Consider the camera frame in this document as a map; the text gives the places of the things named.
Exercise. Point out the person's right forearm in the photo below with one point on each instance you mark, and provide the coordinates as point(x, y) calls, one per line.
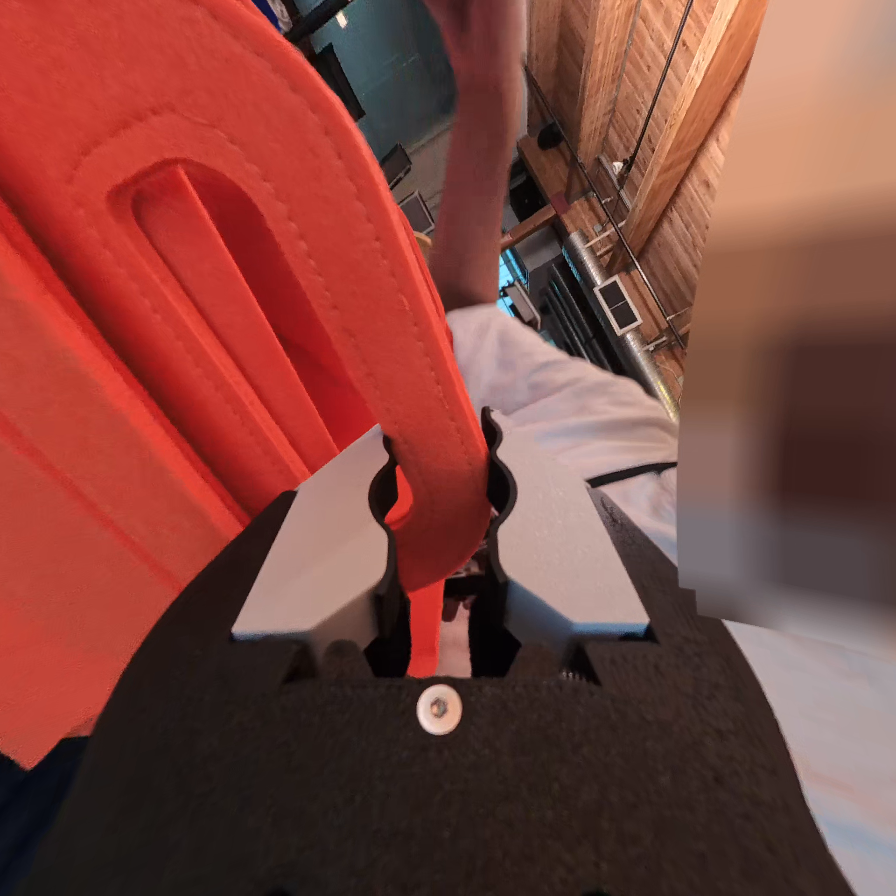
point(476, 175)

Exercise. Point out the silver ventilation duct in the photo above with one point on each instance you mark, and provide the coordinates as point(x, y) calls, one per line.
point(651, 364)

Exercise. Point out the person's dark trousers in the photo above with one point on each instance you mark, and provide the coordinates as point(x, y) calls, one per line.
point(35, 826)

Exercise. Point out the white ceiling vent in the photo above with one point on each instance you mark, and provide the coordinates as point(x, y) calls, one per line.
point(617, 304)

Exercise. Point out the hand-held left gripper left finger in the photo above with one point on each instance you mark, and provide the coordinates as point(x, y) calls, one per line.
point(315, 560)

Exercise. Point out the orange felt bag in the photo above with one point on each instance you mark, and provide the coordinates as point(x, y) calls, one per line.
point(175, 350)

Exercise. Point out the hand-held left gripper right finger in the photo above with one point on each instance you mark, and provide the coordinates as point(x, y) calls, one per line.
point(560, 560)

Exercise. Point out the white framed monitor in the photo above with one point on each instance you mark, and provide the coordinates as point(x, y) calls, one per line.
point(418, 213)

